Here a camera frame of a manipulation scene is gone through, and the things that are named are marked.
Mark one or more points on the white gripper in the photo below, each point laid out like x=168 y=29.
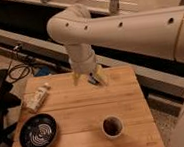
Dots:
x=86 y=67

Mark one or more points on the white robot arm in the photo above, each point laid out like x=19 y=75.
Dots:
x=158 y=33

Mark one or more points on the blue object on floor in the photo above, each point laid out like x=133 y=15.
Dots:
x=43 y=72

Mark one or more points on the white cup with dark liquid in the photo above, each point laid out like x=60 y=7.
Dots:
x=112 y=127

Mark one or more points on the white squeeze bottle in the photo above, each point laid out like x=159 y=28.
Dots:
x=34 y=103

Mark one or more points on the black bowl with spiral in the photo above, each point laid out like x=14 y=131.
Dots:
x=38 y=131

